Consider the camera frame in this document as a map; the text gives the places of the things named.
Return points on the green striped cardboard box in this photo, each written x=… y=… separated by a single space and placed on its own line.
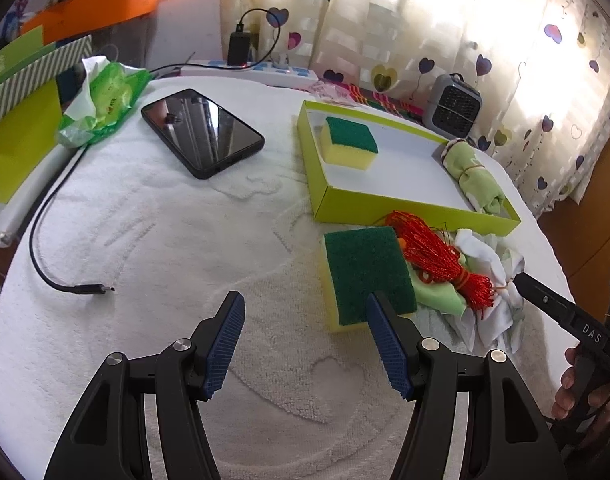
x=15 y=135

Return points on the person's right hand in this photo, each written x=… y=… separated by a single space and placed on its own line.
x=567 y=385

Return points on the small grey heater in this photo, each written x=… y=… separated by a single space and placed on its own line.
x=455 y=107

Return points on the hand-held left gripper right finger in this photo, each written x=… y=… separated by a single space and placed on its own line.
x=387 y=350

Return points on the heart print curtain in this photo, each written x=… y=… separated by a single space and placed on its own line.
x=385 y=20

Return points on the white cloth bundle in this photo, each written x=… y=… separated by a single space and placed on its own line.
x=495 y=320
x=480 y=250

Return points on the clear plastic packet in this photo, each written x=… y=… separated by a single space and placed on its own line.
x=330 y=91

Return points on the orange shelf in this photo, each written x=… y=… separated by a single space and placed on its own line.
x=110 y=2

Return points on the lime green cardboard box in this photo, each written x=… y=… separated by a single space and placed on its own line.
x=335 y=205

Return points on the yellow green sponge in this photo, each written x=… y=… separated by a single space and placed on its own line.
x=365 y=270
x=350 y=135

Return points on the white power strip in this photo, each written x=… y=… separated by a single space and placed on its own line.
x=285 y=77

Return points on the plaid cloth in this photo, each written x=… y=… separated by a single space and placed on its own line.
x=385 y=97

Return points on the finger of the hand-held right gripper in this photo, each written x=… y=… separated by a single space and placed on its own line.
x=540 y=299

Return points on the black charger adapter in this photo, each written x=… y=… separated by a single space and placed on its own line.
x=240 y=47

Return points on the light green cloth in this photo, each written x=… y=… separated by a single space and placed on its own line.
x=435 y=297

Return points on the black smartphone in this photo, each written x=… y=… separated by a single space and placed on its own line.
x=200 y=130

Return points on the rolled green towel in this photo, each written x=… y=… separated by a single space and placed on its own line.
x=472 y=175

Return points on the green wet wipes packet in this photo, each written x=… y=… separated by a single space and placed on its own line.
x=115 y=95

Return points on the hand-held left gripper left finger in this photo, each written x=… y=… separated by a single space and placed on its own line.
x=225 y=350

